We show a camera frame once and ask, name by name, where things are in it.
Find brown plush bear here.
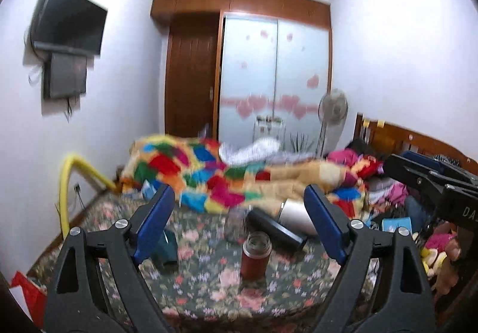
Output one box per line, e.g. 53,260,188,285
435,238,464,294

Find wardrobe with frosted sliding doors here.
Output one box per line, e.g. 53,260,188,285
151,0,333,155

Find red paper bag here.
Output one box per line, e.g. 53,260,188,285
10,271,48,330

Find wooden headboard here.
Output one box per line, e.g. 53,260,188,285
353,112,478,177

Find brown wooden door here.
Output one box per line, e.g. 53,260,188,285
164,15,222,140

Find yellow plush toy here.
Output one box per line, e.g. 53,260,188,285
420,248,449,277

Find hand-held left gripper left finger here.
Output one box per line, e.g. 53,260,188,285
45,184,176,333

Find red-brown cup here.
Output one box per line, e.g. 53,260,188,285
241,231,273,280

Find teal box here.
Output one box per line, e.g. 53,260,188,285
151,229,179,271

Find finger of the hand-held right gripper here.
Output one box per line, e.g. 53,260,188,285
402,151,478,186
383,154,454,207

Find black bottle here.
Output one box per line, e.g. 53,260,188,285
246,207,308,250

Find pink plush toy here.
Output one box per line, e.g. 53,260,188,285
424,223,458,251

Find blue flat box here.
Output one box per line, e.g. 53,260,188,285
381,217,413,233

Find white trolley with bottles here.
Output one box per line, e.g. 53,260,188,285
254,114,287,144

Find grey glass cup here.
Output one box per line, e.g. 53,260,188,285
226,207,249,245

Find white standing fan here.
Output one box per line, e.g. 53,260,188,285
317,88,349,155

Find black wall television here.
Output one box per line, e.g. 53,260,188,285
31,0,108,56

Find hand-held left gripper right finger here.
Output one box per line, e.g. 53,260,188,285
302,184,436,333

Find colourful patchwork blanket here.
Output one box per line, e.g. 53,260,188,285
119,134,385,217

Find green potted plant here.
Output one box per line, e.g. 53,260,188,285
289,132,315,153

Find light blue packet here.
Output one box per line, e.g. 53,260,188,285
141,181,158,200

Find pink clothes pile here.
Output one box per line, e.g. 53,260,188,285
328,139,409,208

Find silver metal cup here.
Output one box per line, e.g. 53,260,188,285
280,199,319,237

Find white striped cloth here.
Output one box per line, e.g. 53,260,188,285
220,138,281,166

